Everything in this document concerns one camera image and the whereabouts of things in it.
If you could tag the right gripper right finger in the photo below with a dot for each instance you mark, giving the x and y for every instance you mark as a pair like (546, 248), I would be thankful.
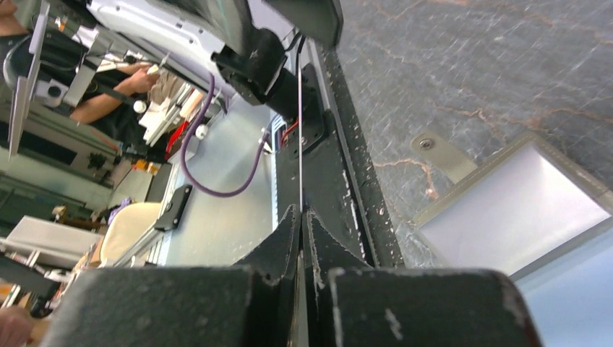
(339, 309)

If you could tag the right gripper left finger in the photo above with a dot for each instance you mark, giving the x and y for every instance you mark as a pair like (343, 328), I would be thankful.
(272, 295)

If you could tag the white card with stripe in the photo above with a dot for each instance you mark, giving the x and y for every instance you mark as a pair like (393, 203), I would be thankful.
(300, 138)

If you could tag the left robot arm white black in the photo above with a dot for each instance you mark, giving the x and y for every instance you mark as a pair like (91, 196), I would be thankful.
(238, 42)

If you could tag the person in background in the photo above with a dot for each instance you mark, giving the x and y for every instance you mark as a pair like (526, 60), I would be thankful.
(104, 111)

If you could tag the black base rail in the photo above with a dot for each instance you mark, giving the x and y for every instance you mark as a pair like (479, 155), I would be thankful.
(340, 182)

